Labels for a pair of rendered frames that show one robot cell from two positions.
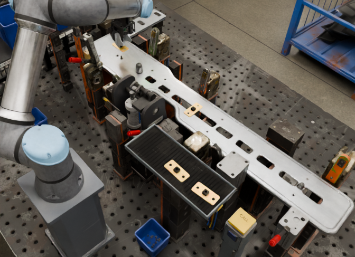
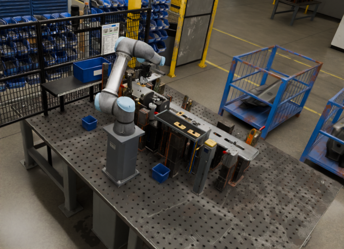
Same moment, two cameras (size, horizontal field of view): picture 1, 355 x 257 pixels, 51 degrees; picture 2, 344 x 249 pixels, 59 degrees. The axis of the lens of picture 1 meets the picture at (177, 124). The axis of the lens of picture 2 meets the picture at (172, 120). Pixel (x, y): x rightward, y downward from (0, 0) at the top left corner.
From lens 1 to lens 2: 112 cm
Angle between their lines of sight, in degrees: 18
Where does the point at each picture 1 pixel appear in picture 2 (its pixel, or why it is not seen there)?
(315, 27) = (237, 101)
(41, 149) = (126, 104)
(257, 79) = (208, 113)
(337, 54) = (250, 115)
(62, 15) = (138, 51)
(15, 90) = (114, 81)
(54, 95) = (96, 113)
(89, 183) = (137, 131)
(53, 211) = (123, 138)
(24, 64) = (119, 70)
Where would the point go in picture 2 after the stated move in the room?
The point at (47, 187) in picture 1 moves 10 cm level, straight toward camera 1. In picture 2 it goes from (122, 126) to (130, 134)
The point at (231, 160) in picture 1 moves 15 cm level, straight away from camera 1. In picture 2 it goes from (202, 127) to (205, 116)
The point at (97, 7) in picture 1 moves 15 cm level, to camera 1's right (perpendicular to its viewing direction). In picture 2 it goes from (151, 51) to (173, 53)
